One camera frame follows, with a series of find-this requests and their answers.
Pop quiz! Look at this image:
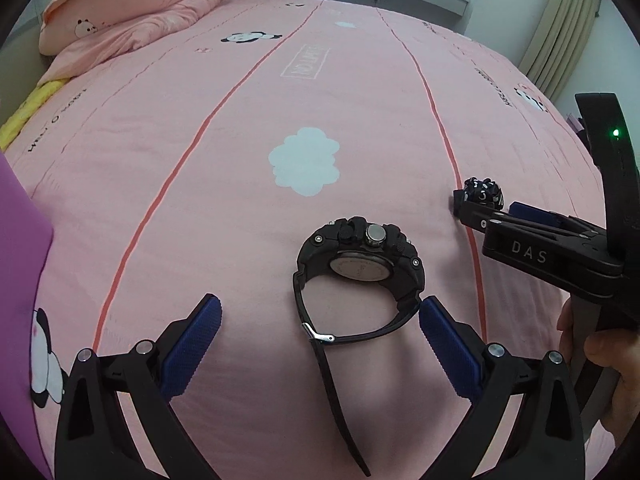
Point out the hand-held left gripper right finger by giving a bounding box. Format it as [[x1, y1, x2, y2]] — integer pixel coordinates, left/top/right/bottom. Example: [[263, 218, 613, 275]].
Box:
[[419, 296, 587, 480]]

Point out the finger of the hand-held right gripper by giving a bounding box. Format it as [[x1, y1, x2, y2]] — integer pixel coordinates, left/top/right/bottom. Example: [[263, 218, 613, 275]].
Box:
[[508, 201, 603, 241], [452, 187, 507, 235]]

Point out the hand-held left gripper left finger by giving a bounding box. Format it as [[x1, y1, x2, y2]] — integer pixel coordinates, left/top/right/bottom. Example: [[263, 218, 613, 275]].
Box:
[[54, 294, 223, 480]]

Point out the small black beaded bracelet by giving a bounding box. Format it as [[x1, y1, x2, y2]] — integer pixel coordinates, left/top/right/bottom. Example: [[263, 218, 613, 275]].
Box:
[[462, 176, 502, 211]]

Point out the black wrist watch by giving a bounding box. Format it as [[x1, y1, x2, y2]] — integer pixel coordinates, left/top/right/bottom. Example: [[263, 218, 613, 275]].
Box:
[[291, 216, 427, 463]]

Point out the person's right hand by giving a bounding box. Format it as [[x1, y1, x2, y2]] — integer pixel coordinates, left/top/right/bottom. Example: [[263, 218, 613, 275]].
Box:
[[556, 299, 640, 441]]

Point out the beige curtain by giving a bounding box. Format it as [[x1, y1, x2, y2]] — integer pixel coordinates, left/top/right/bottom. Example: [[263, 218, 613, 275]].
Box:
[[520, 0, 601, 103]]

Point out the pink printed bedsheet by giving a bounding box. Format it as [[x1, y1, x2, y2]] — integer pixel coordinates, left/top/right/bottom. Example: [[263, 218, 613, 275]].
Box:
[[0, 0, 621, 480]]

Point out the yellow blanket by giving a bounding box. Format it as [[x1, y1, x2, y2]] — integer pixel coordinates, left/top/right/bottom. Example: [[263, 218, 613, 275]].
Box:
[[0, 79, 66, 151]]

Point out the folded pink quilt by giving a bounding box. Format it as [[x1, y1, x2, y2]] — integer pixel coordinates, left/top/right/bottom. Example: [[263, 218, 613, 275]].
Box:
[[39, 0, 236, 81]]

